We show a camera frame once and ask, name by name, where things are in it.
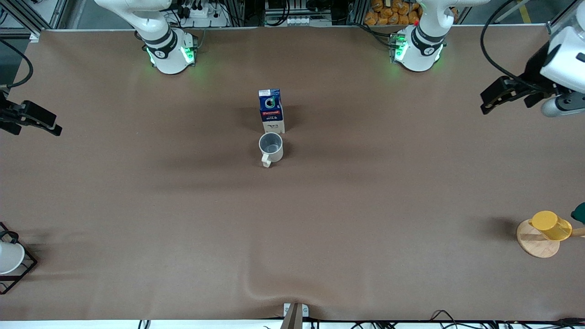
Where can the white empty power strip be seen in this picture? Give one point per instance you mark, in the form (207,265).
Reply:
(308,21)

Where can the white power strip with plugs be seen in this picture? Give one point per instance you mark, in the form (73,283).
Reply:
(203,18)

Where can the brown table cloth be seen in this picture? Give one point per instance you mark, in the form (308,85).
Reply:
(292,228)

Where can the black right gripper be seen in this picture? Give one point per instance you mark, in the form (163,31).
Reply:
(10,114)

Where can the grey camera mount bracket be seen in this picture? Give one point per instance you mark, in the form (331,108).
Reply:
(295,315)

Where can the yellow cup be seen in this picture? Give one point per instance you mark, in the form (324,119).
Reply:
(552,225)

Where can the blue white milk carton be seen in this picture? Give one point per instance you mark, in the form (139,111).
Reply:
(272,112)

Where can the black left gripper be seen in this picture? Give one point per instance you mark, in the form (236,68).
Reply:
(533,73)

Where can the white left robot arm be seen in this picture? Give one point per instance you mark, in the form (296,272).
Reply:
(420,52)

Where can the aluminium frame profile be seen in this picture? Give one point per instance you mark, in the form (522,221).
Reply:
(564,20)
(32,18)

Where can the white cup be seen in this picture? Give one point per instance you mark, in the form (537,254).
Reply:
(9,257)

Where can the wooden mug stand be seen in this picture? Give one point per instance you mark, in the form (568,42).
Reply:
(537,244)

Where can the dark green cup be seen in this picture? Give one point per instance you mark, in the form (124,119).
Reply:
(579,213)

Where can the orange snack bags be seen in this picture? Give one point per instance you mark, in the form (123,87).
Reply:
(393,13)

